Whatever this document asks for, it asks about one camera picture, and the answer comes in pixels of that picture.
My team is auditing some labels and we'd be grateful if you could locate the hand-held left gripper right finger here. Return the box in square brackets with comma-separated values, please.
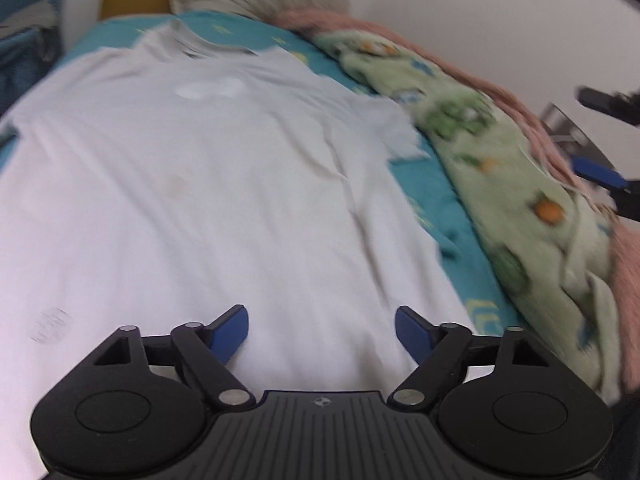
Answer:
[387, 305, 551, 408]

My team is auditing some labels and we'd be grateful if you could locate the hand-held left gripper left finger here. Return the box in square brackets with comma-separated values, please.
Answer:
[92, 304, 257, 408]

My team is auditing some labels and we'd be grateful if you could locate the green printed fleece blanket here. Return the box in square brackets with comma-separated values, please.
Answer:
[312, 30, 626, 406]

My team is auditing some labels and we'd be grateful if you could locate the grey cloth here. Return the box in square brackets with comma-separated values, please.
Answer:
[0, 0, 61, 41]

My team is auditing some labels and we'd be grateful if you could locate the blue folding chair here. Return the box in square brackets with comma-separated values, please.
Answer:
[0, 0, 68, 111]

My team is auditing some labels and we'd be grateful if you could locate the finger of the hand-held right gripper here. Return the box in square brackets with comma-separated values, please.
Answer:
[571, 156, 640, 221]
[575, 86, 640, 127]

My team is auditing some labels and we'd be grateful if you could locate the pink fluffy blanket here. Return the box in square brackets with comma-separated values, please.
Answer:
[275, 7, 640, 311]

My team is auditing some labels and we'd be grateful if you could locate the teal printed bed sheet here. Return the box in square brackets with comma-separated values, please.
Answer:
[0, 10, 526, 336]

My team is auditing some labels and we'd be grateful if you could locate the light grey t-shirt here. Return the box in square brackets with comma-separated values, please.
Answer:
[0, 22, 476, 480]

